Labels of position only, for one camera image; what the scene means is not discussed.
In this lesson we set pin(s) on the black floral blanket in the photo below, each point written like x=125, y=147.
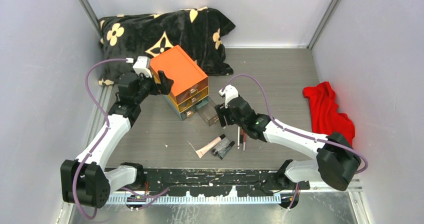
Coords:
x=198, y=31

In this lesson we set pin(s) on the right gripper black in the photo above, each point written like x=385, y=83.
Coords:
x=222, y=111

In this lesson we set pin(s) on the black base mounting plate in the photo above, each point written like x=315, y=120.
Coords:
x=214, y=182

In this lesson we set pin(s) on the small clear teal drawer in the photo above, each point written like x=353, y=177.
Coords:
x=206, y=109

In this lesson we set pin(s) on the black mascara tube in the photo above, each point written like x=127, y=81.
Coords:
x=223, y=153

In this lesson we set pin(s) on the orange drawer organizer box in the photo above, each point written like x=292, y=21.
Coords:
x=190, y=83

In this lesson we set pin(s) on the aluminium front rail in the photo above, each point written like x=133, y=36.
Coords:
x=140, y=198

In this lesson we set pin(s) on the red cloth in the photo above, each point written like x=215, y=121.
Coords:
x=324, y=112

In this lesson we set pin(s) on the white makeup pencil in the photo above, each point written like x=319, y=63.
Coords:
x=238, y=137

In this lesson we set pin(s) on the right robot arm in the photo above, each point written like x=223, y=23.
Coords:
x=332, y=158

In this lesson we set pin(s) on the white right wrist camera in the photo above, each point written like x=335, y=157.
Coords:
x=229, y=92

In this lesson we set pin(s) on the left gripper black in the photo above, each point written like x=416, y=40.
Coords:
x=162, y=88

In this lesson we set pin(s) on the clear black makeup bottle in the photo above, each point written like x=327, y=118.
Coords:
x=220, y=146

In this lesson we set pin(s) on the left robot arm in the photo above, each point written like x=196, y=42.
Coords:
x=84, y=180

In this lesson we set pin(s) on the pink makeup tube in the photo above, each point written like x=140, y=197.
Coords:
x=202, y=151

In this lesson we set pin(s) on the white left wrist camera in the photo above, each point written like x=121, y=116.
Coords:
x=142, y=66

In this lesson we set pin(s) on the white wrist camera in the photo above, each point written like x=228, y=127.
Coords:
x=142, y=66
x=229, y=92

